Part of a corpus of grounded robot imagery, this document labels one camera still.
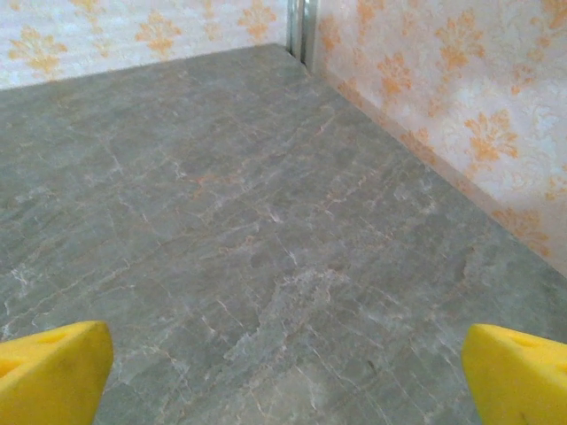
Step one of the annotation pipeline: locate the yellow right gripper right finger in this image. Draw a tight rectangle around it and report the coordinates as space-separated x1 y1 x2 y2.
461 322 567 425

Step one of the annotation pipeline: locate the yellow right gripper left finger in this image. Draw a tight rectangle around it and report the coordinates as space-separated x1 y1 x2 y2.
0 320 115 425

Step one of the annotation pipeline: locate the aluminium frame post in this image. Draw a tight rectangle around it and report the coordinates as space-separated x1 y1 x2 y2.
285 0 321 74

